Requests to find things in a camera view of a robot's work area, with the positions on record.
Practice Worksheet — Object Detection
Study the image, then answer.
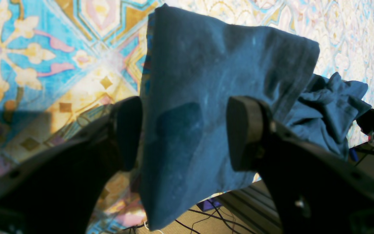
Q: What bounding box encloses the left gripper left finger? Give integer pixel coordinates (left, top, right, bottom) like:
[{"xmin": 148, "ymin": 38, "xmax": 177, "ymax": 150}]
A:
[{"xmin": 0, "ymin": 96, "xmax": 143, "ymax": 234}]

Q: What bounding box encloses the patterned tablecloth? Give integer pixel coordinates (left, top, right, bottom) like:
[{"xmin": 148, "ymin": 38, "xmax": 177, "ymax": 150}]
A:
[{"xmin": 0, "ymin": 0, "xmax": 374, "ymax": 234}]

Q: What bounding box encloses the dark blue t-shirt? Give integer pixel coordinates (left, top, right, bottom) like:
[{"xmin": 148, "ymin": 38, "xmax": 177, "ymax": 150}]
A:
[{"xmin": 139, "ymin": 5, "xmax": 371, "ymax": 230}]

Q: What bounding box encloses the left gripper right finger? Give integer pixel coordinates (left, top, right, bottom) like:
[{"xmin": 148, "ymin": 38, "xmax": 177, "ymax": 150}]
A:
[{"xmin": 226, "ymin": 96, "xmax": 374, "ymax": 234}]

